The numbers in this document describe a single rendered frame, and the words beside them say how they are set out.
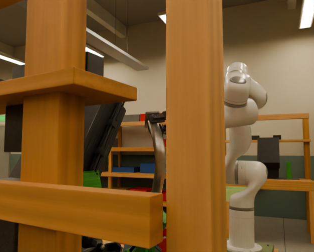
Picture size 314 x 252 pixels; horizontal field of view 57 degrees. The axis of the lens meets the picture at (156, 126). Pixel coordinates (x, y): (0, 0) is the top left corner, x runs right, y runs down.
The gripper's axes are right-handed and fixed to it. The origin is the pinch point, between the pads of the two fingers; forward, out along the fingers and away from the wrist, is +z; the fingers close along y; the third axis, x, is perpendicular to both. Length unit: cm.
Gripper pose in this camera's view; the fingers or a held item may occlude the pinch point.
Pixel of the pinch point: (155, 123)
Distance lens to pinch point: 83.8
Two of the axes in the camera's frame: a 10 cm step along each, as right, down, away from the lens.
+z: -9.6, 1.3, -2.6
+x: 2.8, 6.3, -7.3
